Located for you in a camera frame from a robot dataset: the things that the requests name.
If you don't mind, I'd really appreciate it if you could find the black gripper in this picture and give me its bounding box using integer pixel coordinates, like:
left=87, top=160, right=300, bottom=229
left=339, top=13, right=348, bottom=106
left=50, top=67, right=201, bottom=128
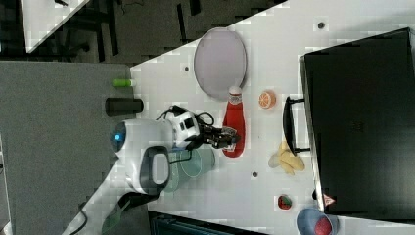
left=185, top=125, right=241, bottom=151

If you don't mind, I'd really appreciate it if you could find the red ketchup bottle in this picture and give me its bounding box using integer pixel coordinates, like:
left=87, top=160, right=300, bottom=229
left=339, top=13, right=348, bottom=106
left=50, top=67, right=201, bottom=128
left=222, top=86, right=246, bottom=158

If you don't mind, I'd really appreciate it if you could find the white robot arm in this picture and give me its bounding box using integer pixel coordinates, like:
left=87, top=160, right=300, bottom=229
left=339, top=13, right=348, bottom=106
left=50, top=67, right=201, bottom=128
left=62, top=117, right=241, bottom=235

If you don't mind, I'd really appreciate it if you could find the orange slice toy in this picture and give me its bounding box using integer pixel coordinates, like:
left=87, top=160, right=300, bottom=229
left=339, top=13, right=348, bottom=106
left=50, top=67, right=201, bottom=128
left=258, top=90, right=276, bottom=110

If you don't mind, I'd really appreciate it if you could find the peeled banana toy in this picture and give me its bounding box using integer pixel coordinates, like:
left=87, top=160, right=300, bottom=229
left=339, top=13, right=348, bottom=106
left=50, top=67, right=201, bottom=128
left=268, top=140, right=305, bottom=175

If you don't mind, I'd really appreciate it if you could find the grey round plate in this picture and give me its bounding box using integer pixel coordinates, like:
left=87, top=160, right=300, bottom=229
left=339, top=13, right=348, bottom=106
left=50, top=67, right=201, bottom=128
left=194, top=27, right=248, bottom=102

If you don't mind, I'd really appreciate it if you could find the red strawberry toy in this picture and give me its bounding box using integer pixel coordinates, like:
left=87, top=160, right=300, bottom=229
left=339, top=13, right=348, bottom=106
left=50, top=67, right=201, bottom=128
left=277, top=195, right=292, bottom=211

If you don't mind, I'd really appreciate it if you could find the blue bowl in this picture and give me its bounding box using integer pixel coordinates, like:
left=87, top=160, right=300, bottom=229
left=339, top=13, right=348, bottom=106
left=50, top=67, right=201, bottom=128
left=297, top=208, right=339, bottom=235

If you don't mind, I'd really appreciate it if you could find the green marker tube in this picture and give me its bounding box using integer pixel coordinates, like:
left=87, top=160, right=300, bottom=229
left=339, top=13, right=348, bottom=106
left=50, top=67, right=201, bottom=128
left=112, top=79, right=136, bottom=87

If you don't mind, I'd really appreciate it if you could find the black toaster oven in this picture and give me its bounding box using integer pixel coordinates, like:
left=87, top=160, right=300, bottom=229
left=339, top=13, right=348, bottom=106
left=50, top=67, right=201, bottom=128
left=299, top=27, right=415, bottom=224

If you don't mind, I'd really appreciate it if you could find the red fruit toy in bowl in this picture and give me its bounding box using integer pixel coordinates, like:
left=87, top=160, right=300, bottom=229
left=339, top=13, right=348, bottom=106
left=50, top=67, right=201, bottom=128
left=314, top=217, right=332, bottom=235

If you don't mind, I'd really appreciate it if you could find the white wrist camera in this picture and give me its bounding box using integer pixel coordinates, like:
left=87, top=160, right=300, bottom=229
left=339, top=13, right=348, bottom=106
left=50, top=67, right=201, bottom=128
left=167, top=111, right=200, bottom=149

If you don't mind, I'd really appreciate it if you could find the black cylinder post far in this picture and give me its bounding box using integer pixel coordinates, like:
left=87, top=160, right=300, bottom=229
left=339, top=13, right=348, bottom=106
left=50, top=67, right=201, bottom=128
left=105, top=98, right=144, bottom=116

